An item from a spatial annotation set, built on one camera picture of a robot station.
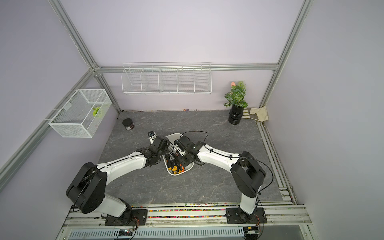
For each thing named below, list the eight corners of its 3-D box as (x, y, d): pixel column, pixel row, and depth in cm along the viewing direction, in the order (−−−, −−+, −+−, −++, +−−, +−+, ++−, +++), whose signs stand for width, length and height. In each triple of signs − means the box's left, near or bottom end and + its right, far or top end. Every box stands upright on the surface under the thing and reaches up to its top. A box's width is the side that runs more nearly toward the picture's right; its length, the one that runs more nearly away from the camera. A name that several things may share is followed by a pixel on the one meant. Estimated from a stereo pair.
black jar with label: (123, 129, 112) (120, 125, 108) (126, 122, 117) (123, 118, 113) (133, 129, 112) (130, 125, 108) (135, 122, 117) (133, 118, 113)
